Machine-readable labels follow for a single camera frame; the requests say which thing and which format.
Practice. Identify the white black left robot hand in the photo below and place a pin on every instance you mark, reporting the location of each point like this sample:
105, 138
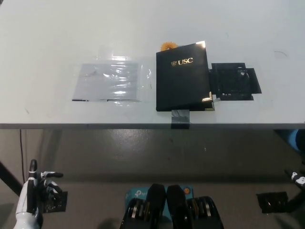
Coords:
26, 195

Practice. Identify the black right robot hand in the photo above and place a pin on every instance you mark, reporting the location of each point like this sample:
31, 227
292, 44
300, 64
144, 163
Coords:
299, 179

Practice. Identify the black USC diary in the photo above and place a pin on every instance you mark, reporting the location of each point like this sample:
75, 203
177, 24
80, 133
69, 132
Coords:
181, 81

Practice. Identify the black tape patch on desk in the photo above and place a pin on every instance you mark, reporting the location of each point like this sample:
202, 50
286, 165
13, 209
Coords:
228, 81

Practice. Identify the blue and black object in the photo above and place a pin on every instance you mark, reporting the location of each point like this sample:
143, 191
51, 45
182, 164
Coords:
291, 139

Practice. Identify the teal tp-link box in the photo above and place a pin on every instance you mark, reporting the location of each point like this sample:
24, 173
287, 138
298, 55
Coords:
135, 194

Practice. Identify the clear plastic tape sheet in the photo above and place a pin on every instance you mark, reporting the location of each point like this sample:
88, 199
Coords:
109, 81

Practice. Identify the black diagonal frame bar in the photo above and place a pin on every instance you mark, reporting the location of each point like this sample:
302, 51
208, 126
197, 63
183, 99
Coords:
9, 179
296, 199

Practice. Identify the grey duct tape strip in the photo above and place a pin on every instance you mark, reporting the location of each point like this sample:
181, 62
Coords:
180, 118

